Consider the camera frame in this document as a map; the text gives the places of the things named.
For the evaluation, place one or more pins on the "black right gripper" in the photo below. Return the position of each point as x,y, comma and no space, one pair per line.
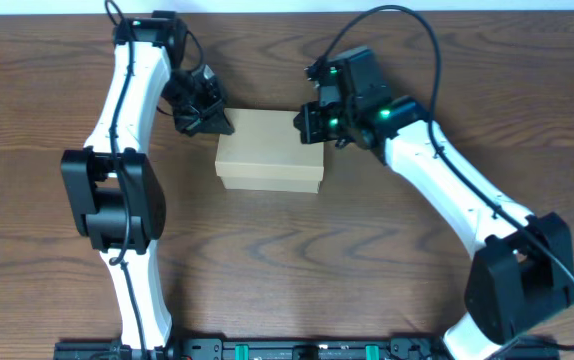
307,130

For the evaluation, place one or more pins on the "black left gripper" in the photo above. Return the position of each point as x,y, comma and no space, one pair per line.
205,113

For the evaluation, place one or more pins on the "brown cardboard box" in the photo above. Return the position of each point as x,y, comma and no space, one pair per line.
265,153

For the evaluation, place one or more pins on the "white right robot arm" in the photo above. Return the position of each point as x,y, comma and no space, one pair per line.
522,266

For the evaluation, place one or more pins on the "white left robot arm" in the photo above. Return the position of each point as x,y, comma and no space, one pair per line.
116,199

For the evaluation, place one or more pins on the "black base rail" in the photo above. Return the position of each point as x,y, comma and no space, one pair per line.
400,348

